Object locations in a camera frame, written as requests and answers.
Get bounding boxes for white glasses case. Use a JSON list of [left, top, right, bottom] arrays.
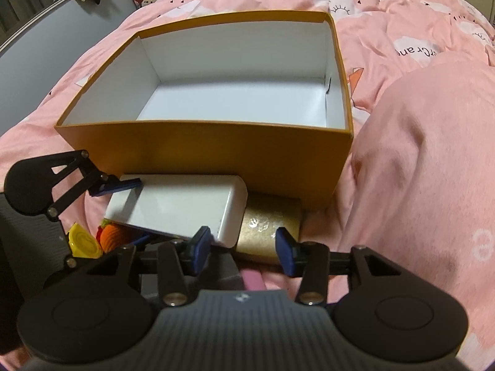
[[105, 174, 248, 249]]

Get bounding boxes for gold small box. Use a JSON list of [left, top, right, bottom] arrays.
[[235, 193, 303, 265]]

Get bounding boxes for yellow round toy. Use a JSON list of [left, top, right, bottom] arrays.
[[67, 223, 103, 259]]

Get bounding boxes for orange crochet carrot toy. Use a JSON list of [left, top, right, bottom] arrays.
[[96, 220, 135, 254]]

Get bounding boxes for pink printed duvet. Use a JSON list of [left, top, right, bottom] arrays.
[[1, 0, 494, 370]]

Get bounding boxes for orange cardboard storage box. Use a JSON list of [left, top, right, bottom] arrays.
[[55, 10, 354, 210]]

